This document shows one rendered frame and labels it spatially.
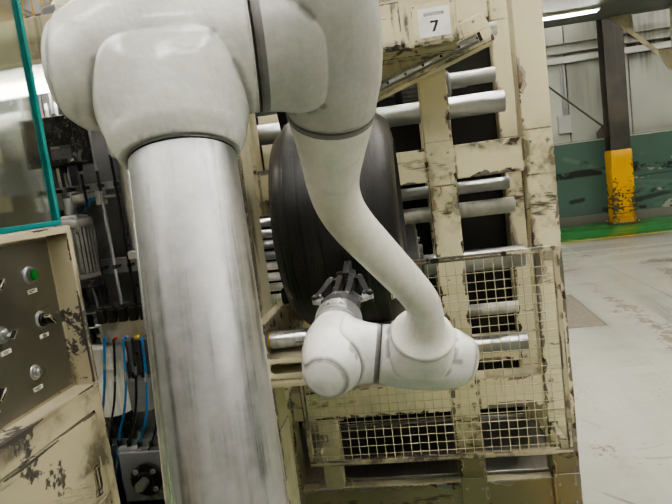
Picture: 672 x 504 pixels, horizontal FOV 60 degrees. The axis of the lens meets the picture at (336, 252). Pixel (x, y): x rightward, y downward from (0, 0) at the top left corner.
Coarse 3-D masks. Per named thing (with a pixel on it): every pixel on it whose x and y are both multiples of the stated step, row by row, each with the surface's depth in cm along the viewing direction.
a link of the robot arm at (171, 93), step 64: (128, 0) 51; (192, 0) 51; (64, 64) 51; (128, 64) 50; (192, 64) 50; (256, 64) 53; (128, 128) 50; (192, 128) 50; (192, 192) 49; (192, 256) 48; (192, 320) 47; (256, 320) 50; (192, 384) 46; (256, 384) 48; (192, 448) 45; (256, 448) 46
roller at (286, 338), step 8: (392, 320) 147; (304, 328) 151; (272, 336) 150; (280, 336) 150; (288, 336) 149; (296, 336) 149; (304, 336) 149; (272, 344) 150; (280, 344) 150; (288, 344) 150; (296, 344) 149
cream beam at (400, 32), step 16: (400, 0) 166; (416, 0) 166; (432, 0) 165; (448, 0) 165; (384, 16) 167; (400, 16) 167; (416, 16) 166; (384, 32) 168; (400, 32) 167; (416, 32) 167; (384, 48) 169; (400, 48) 168; (416, 48) 169; (432, 48) 172; (448, 48) 175
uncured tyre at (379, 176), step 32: (288, 128) 145; (384, 128) 142; (288, 160) 136; (384, 160) 134; (288, 192) 133; (384, 192) 132; (288, 224) 132; (320, 224) 131; (384, 224) 131; (288, 256) 134; (320, 256) 133; (288, 288) 140; (384, 288) 136; (384, 320) 148
